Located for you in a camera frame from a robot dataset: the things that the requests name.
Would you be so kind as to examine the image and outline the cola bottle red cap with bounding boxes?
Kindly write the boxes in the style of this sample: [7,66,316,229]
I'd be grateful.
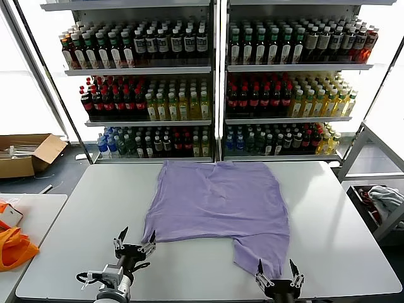
[134,88,147,118]
[113,88,126,118]
[124,88,136,118]
[249,84,261,116]
[227,84,239,116]
[102,88,115,118]
[91,89,104,118]
[80,89,93,118]
[259,84,271,116]
[237,84,250,116]
[270,84,282,116]
[281,83,293,116]

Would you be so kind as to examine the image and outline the yellow juice bottle green label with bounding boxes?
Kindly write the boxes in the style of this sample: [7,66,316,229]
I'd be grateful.
[302,89,316,118]
[189,91,201,120]
[335,89,348,117]
[157,93,168,121]
[146,93,158,121]
[312,89,326,117]
[324,88,338,117]
[199,90,211,120]
[178,92,189,121]
[167,92,179,121]
[345,90,359,117]
[290,89,304,118]

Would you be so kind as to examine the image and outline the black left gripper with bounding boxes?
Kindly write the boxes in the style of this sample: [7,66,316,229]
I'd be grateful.
[112,226,157,276]

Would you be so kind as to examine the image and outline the blue water bottle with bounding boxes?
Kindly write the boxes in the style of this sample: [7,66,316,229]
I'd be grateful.
[107,134,119,158]
[235,134,246,157]
[225,134,236,157]
[97,134,109,159]

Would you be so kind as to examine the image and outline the grey metal frame table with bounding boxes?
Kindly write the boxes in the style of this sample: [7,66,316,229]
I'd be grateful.
[336,121,404,179]

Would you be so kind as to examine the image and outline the purple t-shirt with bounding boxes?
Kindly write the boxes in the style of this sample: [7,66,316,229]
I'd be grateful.
[141,160,290,277]

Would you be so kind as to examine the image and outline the green drink bottle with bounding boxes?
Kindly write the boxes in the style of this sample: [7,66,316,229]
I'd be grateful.
[117,134,128,158]
[245,132,256,157]
[255,132,265,157]

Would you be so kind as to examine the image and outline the dark slanted metal post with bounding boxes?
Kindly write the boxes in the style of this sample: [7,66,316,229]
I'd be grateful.
[362,40,404,124]
[12,0,95,165]

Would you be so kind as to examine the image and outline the orange fabric bag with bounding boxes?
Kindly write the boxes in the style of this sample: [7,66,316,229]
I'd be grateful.
[0,226,40,273]

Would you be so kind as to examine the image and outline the open cardboard box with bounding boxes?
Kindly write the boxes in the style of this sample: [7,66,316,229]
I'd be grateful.
[0,133,68,179]

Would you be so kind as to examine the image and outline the grey shelf unit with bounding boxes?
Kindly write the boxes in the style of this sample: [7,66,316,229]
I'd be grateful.
[39,0,219,165]
[220,0,376,163]

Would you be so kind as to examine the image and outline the small white orange box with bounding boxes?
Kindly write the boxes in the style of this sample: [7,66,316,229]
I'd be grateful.
[0,201,24,228]

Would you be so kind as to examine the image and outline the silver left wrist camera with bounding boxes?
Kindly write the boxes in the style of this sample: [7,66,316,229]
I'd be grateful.
[100,264,124,282]

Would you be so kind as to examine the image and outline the grey metal cart leg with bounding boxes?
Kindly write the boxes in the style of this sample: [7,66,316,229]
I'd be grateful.
[374,201,404,246]

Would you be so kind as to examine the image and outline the small cola bottle red label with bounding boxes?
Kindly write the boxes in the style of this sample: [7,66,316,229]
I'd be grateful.
[173,133,184,158]
[311,129,321,155]
[301,129,312,156]
[183,132,194,158]

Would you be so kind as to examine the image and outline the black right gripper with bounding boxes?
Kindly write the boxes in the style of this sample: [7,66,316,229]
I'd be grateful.
[254,258,306,303]

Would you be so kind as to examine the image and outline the red drink bottle grey label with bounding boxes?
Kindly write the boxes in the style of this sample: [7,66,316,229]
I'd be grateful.
[364,28,379,62]

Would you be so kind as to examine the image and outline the dark storage bin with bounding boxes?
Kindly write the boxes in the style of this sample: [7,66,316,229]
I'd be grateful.
[346,184,404,234]

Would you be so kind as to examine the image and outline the dark bottle grey square label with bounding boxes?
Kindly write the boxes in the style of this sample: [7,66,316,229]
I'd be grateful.
[342,25,356,62]
[330,25,344,62]
[318,25,332,62]
[305,25,319,62]
[145,28,158,61]
[170,28,183,60]
[196,27,208,59]
[156,28,169,61]
[353,27,368,62]
[182,27,196,60]
[133,28,147,61]

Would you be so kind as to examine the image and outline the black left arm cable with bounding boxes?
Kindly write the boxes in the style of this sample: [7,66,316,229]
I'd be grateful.
[76,271,95,284]

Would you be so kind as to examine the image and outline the dark bottle green white label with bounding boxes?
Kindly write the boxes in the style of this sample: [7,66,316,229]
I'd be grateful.
[95,31,110,69]
[229,28,242,66]
[242,27,254,66]
[293,27,306,64]
[268,27,281,65]
[83,31,98,69]
[121,30,136,68]
[254,27,268,66]
[108,30,123,69]
[71,32,85,69]
[280,27,294,65]

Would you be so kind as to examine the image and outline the white packing strips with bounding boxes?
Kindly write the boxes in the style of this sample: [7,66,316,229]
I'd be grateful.
[0,142,44,158]

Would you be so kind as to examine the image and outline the grey white cloth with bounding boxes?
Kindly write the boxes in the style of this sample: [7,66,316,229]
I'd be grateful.
[367,185,404,222]

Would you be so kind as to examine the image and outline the red cloth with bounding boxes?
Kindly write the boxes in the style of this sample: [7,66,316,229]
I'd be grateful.
[359,187,379,222]

